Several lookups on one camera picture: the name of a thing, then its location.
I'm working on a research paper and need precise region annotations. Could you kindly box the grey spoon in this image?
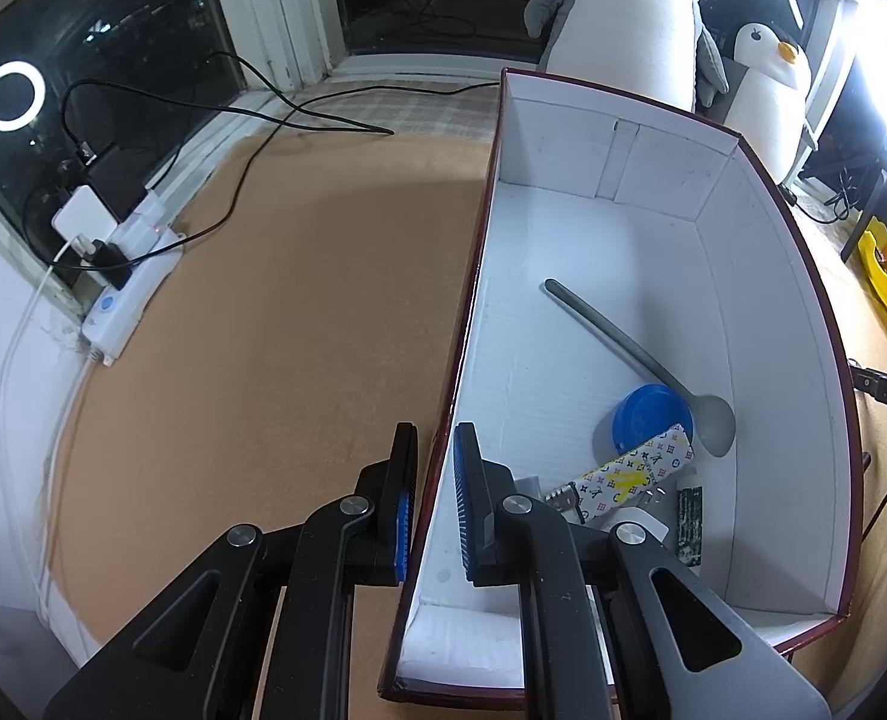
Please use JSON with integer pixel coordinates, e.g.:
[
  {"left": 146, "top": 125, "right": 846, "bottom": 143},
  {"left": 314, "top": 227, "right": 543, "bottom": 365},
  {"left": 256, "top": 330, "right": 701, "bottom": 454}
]
[{"left": 544, "top": 277, "right": 736, "bottom": 457}]

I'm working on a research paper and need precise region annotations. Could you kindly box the large penguin plush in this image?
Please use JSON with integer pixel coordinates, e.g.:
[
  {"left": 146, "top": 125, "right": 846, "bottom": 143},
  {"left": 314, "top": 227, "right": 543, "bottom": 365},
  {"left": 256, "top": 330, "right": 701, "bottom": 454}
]
[{"left": 525, "top": 0, "right": 729, "bottom": 113}]

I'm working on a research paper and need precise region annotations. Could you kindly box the white window frame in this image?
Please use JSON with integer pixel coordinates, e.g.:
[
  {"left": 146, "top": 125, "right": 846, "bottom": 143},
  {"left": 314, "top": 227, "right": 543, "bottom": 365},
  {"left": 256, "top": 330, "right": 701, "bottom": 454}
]
[{"left": 0, "top": 0, "right": 864, "bottom": 316}]

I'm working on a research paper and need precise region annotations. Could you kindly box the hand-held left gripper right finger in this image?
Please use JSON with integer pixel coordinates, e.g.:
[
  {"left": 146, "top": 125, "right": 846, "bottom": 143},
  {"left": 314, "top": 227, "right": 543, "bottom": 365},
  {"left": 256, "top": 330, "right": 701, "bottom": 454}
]
[{"left": 453, "top": 422, "right": 834, "bottom": 720}]

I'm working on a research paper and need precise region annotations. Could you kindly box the white power strip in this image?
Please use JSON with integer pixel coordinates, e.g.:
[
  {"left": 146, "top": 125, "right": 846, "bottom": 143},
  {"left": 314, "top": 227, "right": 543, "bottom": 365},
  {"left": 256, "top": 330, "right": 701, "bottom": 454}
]
[{"left": 82, "top": 229, "right": 187, "bottom": 366}]

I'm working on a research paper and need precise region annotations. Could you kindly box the white charger block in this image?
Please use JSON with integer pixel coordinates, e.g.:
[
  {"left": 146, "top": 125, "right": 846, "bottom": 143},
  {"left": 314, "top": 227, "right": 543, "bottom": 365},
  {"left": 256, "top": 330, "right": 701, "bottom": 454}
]
[{"left": 52, "top": 187, "right": 118, "bottom": 241}]

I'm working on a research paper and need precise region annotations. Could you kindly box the black plug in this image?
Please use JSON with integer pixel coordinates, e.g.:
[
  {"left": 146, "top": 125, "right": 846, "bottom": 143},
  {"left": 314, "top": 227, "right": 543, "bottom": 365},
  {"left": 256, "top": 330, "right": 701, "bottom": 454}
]
[{"left": 89, "top": 240, "right": 136, "bottom": 290}]

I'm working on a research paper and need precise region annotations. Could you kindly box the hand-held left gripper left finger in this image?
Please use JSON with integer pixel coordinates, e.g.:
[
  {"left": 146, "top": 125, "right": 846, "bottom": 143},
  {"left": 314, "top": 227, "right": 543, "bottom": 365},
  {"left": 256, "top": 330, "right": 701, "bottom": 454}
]
[{"left": 42, "top": 422, "right": 419, "bottom": 720}]

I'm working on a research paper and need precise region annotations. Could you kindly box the black power adapter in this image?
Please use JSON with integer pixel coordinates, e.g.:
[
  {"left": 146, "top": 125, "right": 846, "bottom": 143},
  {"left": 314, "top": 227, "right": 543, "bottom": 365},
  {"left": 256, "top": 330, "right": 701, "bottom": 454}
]
[{"left": 94, "top": 144, "right": 154, "bottom": 215}]

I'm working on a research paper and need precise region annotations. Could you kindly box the black labelled packet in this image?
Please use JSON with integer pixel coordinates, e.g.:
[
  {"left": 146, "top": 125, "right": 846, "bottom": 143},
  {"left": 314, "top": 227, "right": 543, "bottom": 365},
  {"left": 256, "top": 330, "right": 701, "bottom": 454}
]
[{"left": 672, "top": 465, "right": 706, "bottom": 567}]

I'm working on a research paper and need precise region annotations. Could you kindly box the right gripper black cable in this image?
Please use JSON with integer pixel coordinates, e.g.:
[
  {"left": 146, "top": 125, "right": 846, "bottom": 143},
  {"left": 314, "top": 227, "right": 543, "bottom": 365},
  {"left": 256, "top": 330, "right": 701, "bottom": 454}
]
[{"left": 858, "top": 450, "right": 887, "bottom": 539}]

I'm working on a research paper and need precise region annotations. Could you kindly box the small penguin plush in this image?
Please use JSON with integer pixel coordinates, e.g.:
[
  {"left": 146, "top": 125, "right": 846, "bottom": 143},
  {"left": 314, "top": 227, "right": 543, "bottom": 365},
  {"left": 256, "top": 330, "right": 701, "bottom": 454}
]
[{"left": 724, "top": 22, "right": 819, "bottom": 185}]

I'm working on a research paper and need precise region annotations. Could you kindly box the black stand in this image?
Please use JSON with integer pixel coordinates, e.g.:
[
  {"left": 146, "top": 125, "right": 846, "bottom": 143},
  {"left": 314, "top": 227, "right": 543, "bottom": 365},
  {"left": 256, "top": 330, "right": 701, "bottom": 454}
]
[{"left": 855, "top": 157, "right": 887, "bottom": 245}]

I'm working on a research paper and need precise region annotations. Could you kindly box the patterned white lighter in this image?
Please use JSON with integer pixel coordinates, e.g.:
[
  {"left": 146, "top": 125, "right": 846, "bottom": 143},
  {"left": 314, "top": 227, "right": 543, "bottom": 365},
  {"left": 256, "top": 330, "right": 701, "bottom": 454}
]
[{"left": 544, "top": 424, "right": 695, "bottom": 530}]

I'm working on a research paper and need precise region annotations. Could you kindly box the blue round lid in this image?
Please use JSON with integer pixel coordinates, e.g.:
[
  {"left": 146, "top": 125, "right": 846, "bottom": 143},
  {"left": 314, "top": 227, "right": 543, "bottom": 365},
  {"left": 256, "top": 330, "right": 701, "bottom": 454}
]
[{"left": 612, "top": 384, "right": 695, "bottom": 457}]

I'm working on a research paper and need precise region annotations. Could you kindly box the white cardboard box red rim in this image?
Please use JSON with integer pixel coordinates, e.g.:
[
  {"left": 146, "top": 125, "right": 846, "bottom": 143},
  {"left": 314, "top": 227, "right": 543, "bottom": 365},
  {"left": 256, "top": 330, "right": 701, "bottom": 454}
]
[{"left": 378, "top": 67, "right": 864, "bottom": 710}]

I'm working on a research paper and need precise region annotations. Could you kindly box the black cable with plug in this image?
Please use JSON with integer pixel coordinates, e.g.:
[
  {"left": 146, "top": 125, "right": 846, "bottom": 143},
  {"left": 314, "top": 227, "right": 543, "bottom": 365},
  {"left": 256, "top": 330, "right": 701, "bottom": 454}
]
[{"left": 784, "top": 165, "right": 875, "bottom": 224}]

